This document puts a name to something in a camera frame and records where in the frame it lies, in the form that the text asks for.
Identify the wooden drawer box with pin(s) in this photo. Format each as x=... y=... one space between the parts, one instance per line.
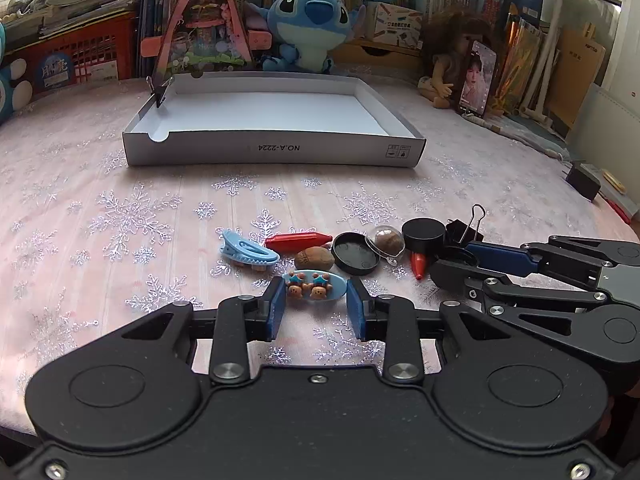
x=368 y=53

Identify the binder clip on box edge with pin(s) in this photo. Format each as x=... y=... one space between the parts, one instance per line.
x=158 y=86

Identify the long red crayon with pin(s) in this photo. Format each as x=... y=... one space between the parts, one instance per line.
x=292 y=243

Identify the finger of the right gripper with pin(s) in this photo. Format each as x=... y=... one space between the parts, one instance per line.
x=573 y=258
x=552 y=314

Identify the blue hair claw clip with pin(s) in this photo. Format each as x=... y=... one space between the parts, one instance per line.
x=244 y=252

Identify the blue Stitch plush toy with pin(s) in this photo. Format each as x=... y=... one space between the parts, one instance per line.
x=306 y=31

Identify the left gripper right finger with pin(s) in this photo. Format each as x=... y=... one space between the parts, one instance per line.
x=392 y=320

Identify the smartphone with lit screen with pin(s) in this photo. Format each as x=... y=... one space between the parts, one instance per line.
x=476 y=75

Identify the red plastic crate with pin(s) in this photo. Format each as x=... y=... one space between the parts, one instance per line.
x=100 y=51

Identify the black round jar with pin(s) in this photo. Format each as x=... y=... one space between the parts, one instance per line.
x=424 y=236

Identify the pink triangular dollhouse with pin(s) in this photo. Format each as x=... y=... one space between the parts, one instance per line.
x=192 y=36

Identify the white cardboard box tray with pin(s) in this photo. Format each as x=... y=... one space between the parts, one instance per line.
x=270 y=118

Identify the brown cardboard sheet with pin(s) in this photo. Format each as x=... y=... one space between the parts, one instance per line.
x=579 y=61

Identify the Doraemon plush toy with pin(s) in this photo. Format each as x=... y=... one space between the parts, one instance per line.
x=15 y=90

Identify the brown haired doll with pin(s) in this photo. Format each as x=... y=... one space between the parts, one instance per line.
x=446 y=40

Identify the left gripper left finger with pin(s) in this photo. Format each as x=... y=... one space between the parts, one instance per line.
x=240 y=320

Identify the short red crayon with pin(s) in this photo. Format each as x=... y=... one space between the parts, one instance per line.
x=419 y=264

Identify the clear capsule with nut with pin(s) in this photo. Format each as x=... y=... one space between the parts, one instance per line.
x=387 y=242

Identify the black round lid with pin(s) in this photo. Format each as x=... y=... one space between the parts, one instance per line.
x=353 y=255

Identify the black binder clip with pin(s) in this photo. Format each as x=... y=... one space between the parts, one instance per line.
x=461 y=234

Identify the small black box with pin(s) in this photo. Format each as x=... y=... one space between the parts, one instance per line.
x=583 y=182

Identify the white colourful cardboard box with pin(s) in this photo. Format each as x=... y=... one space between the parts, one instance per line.
x=393 y=25

